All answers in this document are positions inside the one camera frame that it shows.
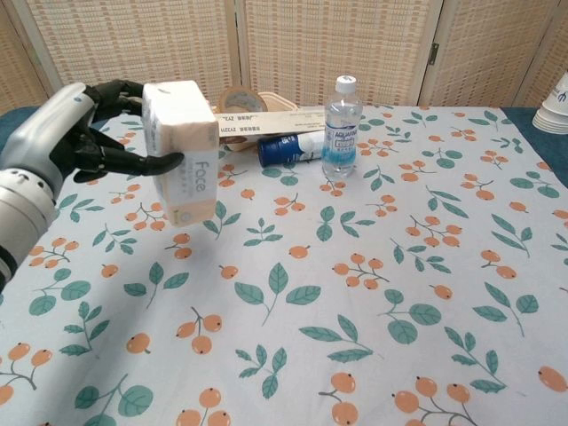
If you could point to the blue white spray can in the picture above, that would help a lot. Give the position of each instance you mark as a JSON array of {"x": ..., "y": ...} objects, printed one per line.
[{"x": 284, "y": 148}]

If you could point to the floral printed tablecloth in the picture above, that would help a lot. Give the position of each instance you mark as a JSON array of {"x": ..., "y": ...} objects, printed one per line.
[{"x": 310, "y": 288}]

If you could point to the brown tape roll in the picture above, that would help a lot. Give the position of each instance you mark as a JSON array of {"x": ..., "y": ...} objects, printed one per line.
[{"x": 242, "y": 100}]

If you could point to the clear water bottle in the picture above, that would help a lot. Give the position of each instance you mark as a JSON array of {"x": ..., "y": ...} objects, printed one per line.
[{"x": 341, "y": 133}]

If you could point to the woven folding screen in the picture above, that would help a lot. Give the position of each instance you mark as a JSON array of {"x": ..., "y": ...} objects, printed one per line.
[{"x": 333, "y": 40}]

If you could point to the long white cardboard box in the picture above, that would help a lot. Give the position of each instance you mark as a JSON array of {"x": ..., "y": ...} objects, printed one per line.
[{"x": 275, "y": 123}]

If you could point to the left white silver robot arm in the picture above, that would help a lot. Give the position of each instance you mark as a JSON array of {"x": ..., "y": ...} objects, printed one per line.
[{"x": 18, "y": 213}]

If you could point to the white paper cup stack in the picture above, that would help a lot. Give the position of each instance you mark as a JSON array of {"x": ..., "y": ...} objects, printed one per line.
[{"x": 554, "y": 111}]

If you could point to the white tissue pack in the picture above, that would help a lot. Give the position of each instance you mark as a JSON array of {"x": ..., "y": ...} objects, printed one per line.
[{"x": 182, "y": 128}]

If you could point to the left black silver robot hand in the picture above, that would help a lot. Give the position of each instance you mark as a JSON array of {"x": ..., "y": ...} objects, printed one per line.
[{"x": 40, "y": 128}]

